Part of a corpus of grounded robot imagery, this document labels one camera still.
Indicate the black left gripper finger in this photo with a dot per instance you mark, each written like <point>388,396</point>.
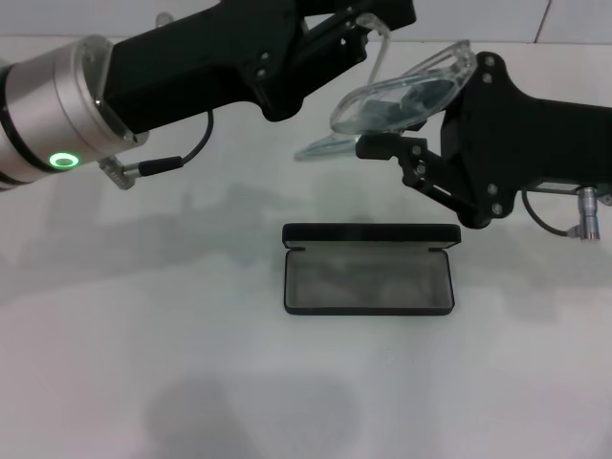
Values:
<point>397,9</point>

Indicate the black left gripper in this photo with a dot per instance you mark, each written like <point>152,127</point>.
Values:
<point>201,62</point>

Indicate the silver left wrist post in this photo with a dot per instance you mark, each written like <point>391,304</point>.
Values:
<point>163,19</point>

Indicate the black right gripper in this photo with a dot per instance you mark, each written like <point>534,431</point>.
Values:
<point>526,143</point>

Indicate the clear white glasses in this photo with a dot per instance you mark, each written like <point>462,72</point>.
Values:
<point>349,105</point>

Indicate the black glasses case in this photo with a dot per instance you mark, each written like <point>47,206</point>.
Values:
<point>368,287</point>

